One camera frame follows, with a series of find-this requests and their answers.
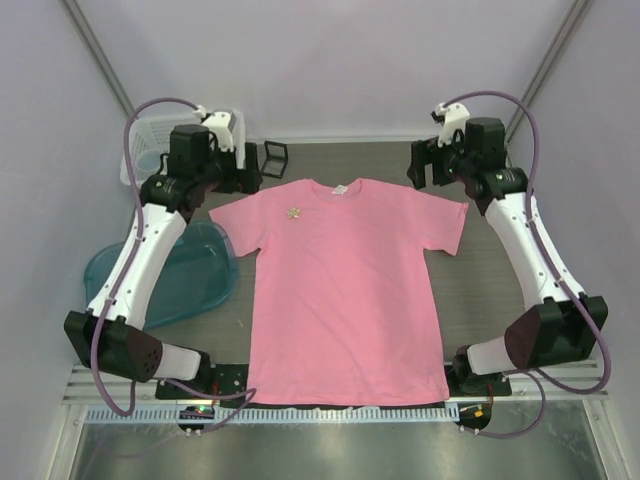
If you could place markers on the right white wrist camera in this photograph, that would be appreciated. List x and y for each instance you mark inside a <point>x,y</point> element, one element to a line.
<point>451,118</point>

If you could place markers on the black brooch box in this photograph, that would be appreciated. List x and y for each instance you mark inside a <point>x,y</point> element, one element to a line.
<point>276,159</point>

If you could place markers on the pink t-shirt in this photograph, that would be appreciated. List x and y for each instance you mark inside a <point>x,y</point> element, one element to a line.
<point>343,310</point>

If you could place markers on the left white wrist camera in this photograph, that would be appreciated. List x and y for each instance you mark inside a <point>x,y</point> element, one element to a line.
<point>221,124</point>

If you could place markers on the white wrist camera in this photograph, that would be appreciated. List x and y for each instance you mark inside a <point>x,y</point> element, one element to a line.
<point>451,118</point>
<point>221,124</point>

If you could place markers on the light blue mug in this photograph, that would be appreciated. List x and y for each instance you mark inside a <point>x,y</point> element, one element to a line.
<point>147,164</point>

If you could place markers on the white slotted cable duct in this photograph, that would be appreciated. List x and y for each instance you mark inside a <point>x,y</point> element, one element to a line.
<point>193,414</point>

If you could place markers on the white plastic basket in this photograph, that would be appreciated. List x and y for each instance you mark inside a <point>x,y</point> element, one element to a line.
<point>153,132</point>

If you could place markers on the cream flower brooch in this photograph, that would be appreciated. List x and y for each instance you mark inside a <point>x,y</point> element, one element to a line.
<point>294,213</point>

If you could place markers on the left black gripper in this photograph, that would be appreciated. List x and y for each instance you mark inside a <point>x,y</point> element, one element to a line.
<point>245,180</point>

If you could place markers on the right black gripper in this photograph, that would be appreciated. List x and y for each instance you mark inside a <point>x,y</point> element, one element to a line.
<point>423,153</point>

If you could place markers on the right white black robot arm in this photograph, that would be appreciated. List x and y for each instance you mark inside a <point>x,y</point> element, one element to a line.
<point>561,322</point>

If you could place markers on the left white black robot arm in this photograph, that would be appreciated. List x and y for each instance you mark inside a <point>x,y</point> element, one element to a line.
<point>109,336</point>

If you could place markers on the teal transparent plastic bin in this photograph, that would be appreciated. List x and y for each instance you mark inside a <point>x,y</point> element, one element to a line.
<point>199,275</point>

